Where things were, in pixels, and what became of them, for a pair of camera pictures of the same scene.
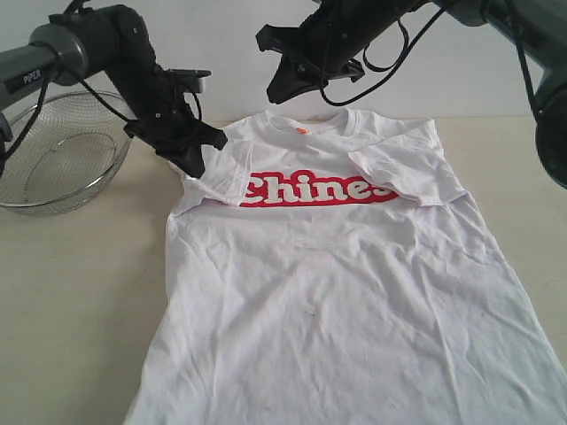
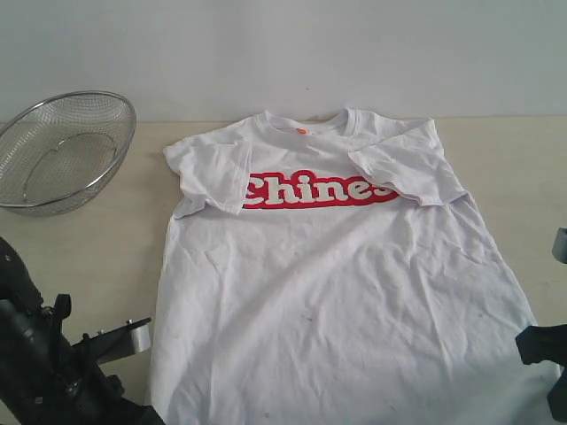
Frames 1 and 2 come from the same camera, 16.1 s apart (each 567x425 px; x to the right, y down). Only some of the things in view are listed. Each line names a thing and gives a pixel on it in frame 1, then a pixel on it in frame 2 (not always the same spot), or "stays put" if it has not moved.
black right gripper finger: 283,39 to 537,343
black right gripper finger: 291,78 to 557,397
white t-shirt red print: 343,290 stays put
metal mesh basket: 64,150 stays put
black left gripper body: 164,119 to 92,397
